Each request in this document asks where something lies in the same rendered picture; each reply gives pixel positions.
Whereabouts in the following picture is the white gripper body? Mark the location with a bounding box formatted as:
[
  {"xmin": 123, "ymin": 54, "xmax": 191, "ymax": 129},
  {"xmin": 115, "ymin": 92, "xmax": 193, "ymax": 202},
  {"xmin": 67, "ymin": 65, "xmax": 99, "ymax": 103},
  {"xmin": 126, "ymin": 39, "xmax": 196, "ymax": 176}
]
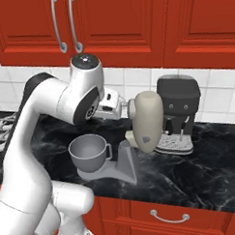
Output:
[{"xmin": 92, "ymin": 102, "xmax": 125, "ymax": 123}]

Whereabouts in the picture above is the beige stand mixer head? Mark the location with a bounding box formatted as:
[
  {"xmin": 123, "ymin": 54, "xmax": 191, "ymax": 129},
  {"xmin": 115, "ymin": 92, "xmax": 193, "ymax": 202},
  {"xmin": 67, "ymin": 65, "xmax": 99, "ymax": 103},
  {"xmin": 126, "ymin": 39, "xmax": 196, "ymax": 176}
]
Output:
[{"xmin": 122, "ymin": 89, "xmax": 166, "ymax": 155}]

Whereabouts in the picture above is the grey mixer bowl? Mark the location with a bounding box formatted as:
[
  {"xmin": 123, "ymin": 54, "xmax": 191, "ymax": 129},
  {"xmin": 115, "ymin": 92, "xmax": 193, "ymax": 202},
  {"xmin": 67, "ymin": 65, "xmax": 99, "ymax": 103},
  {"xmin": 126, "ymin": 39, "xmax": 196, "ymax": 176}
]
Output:
[{"xmin": 67, "ymin": 132, "xmax": 114, "ymax": 175}]

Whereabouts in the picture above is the grey stand mixer base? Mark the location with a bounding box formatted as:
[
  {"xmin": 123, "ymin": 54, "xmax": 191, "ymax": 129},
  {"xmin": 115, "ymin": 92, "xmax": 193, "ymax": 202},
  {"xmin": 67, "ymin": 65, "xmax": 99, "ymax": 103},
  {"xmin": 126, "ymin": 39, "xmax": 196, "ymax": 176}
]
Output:
[{"xmin": 75, "ymin": 139, "xmax": 140, "ymax": 189}]

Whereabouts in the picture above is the dark grey coffee machine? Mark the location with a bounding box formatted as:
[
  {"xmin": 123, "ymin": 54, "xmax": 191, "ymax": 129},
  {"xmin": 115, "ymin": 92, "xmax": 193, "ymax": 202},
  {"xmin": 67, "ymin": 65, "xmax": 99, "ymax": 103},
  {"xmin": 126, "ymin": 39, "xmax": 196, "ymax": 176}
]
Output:
[{"xmin": 152, "ymin": 73, "xmax": 204, "ymax": 158}]

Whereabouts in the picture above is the red upper cupboard door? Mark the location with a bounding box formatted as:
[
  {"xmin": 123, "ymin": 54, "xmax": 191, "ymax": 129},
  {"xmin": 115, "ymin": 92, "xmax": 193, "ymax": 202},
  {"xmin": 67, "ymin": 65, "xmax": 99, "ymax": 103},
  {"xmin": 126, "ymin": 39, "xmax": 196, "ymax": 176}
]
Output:
[
  {"xmin": 160, "ymin": 0, "xmax": 235, "ymax": 73},
  {"xmin": 0, "ymin": 0, "xmax": 74, "ymax": 71},
  {"xmin": 67, "ymin": 0, "xmax": 172, "ymax": 73}
]

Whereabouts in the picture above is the red cupboard door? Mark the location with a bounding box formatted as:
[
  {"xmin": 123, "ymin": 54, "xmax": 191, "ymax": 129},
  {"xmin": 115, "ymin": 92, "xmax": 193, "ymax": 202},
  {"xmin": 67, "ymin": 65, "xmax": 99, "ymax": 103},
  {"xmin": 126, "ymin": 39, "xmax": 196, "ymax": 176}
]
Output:
[
  {"xmin": 67, "ymin": 0, "xmax": 172, "ymax": 73},
  {"xmin": 81, "ymin": 193, "xmax": 133, "ymax": 235},
  {"xmin": 160, "ymin": 0, "xmax": 235, "ymax": 73},
  {"xmin": 0, "ymin": 0, "xmax": 74, "ymax": 71}
]

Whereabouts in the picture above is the red lower cupboard door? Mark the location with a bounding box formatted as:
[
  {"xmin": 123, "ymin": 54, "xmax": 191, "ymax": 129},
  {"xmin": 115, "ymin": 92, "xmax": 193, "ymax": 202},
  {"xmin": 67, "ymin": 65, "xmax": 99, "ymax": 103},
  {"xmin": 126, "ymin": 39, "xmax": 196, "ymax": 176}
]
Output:
[{"xmin": 81, "ymin": 193, "xmax": 133, "ymax": 235}]

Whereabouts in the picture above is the black hob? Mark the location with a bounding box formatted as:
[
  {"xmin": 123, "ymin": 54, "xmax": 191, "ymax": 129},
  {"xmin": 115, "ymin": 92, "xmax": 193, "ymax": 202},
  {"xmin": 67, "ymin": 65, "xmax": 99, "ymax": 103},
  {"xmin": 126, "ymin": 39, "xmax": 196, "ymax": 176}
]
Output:
[{"xmin": 0, "ymin": 108, "xmax": 22, "ymax": 169}]

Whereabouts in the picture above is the red drawer front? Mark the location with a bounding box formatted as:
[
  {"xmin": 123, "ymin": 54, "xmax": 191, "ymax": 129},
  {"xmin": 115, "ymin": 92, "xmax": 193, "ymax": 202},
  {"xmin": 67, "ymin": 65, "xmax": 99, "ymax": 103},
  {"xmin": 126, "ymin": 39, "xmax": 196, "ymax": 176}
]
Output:
[{"xmin": 128, "ymin": 194, "xmax": 235, "ymax": 235}]

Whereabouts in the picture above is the grey cupboard door handle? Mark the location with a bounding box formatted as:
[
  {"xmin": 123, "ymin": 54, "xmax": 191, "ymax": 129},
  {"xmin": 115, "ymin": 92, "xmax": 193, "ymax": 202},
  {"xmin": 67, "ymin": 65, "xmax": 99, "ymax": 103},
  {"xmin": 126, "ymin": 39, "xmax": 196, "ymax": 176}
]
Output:
[
  {"xmin": 67, "ymin": 0, "xmax": 85, "ymax": 55},
  {"xmin": 49, "ymin": 0, "xmax": 70, "ymax": 55}
]

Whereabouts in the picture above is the grey drawer handle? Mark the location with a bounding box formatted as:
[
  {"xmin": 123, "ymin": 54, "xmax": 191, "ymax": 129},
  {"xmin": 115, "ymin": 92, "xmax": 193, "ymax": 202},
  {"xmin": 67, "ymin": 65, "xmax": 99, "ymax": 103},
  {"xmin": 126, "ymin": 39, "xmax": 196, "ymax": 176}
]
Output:
[{"xmin": 149, "ymin": 207, "xmax": 191, "ymax": 225}]

